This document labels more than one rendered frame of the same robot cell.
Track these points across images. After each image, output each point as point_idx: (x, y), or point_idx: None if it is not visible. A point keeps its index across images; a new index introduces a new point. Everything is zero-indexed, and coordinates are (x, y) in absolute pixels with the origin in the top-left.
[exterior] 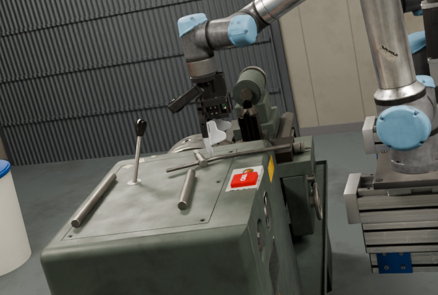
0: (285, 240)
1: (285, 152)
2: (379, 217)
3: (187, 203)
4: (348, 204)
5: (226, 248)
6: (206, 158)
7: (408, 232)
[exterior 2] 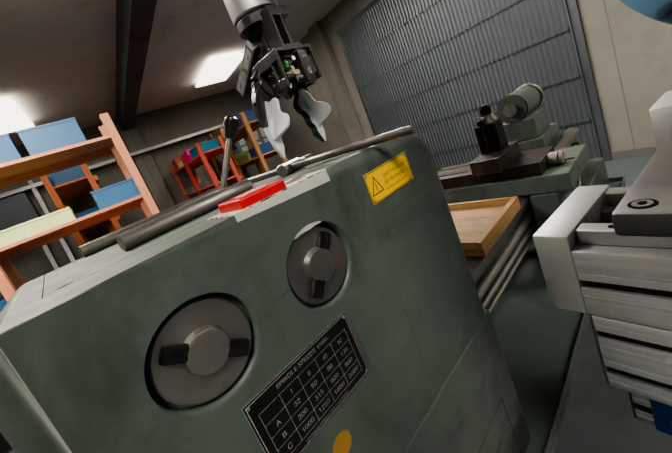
0: (438, 302)
1: (532, 164)
2: (651, 311)
3: (131, 240)
4: (547, 262)
5: None
6: (292, 163)
7: None
